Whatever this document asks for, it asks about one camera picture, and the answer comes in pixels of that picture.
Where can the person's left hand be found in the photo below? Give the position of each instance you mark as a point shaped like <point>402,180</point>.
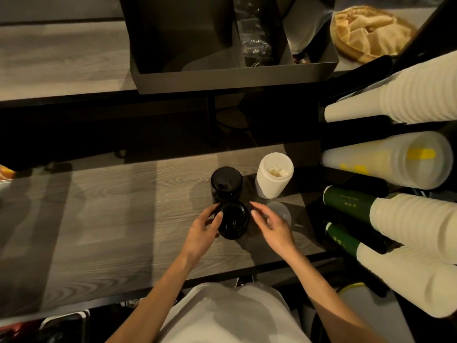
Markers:
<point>200,242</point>

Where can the person's right hand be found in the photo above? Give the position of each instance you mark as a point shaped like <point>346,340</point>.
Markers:
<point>278,239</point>

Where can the clear plastic lids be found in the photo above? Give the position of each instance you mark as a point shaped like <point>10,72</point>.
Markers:
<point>282,210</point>

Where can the black cup lid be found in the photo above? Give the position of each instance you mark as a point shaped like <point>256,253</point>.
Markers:
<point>234,219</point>
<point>226,183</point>

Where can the stack of white lids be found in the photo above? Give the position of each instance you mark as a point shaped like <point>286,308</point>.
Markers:
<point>275,175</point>

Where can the dark metal organizer box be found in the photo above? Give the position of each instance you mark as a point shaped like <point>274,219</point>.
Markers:
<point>214,80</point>

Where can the person's left forearm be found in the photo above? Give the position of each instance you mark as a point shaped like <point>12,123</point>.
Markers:
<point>150,307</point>

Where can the person's right forearm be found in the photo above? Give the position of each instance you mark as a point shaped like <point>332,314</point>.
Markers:
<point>332,303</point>

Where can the translucent yellow print cup stack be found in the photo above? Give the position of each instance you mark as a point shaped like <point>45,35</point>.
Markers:
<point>375,160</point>

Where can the white paper cup stack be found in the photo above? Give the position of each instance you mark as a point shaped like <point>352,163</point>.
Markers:
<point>410,92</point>

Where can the black right shoe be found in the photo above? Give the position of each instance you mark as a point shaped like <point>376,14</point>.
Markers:
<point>244,281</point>

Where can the white shirt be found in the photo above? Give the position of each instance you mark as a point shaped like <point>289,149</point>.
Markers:
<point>228,317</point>

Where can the small red packet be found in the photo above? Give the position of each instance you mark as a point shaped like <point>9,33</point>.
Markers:
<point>300,60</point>

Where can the clear plastic bag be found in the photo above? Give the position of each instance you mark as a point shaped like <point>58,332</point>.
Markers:
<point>255,42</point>

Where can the grey foil pouch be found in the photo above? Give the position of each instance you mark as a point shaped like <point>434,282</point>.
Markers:
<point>307,24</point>

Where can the tan crumpled paper bundle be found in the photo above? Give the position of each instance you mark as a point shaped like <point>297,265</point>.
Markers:
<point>371,33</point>

